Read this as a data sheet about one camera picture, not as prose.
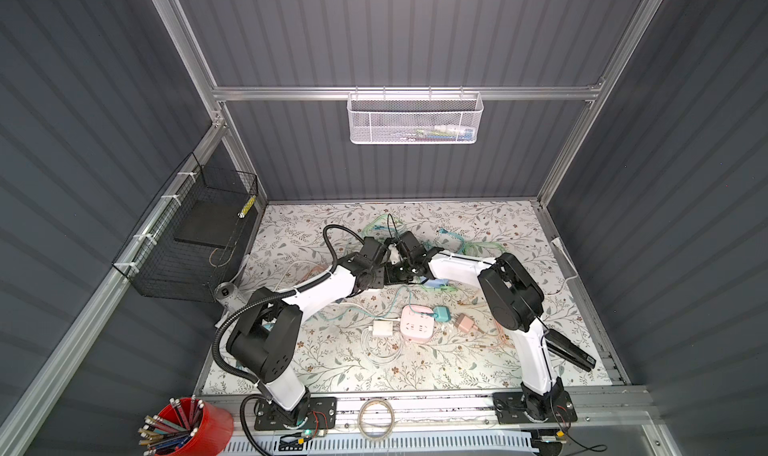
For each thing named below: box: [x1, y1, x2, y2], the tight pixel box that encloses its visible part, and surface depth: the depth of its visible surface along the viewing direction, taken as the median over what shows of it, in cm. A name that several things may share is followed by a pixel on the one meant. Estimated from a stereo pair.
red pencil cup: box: [159, 397, 235, 456], surface depth 64 cm
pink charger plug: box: [458, 315, 474, 333], surface depth 88 cm
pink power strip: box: [400, 304, 434, 343], surface depth 88 cm
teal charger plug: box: [432, 306, 451, 323], surface depth 89 cm
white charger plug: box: [373, 320, 393, 336], surface depth 86 cm
